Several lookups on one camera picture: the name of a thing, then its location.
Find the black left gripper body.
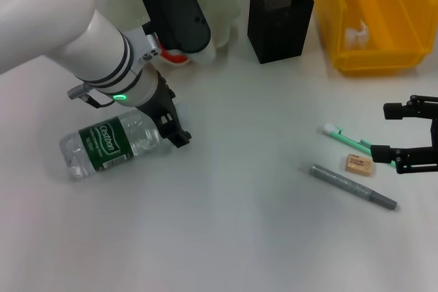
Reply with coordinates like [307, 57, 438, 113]
[136, 69, 179, 126]

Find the tan eraser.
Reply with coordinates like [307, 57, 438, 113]
[344, 153, 377, 178]

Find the red ball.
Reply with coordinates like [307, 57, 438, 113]
[159, 49, 190, 66]

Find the green white toothbrush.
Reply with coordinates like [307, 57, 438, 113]
[321, 122, 394, 167]

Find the grey glitter pen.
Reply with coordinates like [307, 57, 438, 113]
[299, 161, 398, 211]

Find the clear green-label water bottle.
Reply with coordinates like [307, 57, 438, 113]
[58, 100, 190, 182]

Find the pale green wavy fruit plate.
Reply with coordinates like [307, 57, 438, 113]
[104, 0, 242, 67]

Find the black mesh pen holder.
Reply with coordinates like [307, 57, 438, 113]
[246, 0, 315, 64]

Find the yellow plastic storage bin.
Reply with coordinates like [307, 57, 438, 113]
[311, 0, 434, 77]

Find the left gripper cable with plug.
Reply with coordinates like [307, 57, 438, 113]
[67, 85, 116, 109]

